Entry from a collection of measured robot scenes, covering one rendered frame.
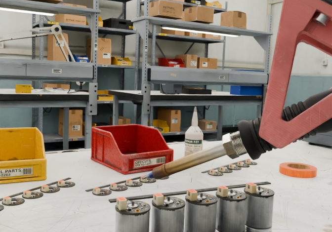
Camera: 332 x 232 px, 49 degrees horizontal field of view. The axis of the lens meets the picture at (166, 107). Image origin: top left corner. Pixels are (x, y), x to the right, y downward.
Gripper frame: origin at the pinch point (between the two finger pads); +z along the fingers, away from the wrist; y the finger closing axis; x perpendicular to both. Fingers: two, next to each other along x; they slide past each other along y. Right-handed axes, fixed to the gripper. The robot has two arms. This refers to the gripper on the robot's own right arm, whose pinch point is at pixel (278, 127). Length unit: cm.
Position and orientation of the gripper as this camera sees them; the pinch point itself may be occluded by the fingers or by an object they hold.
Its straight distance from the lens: 22.2
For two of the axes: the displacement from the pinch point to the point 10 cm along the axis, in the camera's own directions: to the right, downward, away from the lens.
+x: 8.1, 5.4, -2.5
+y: -3.4, 0.7, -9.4
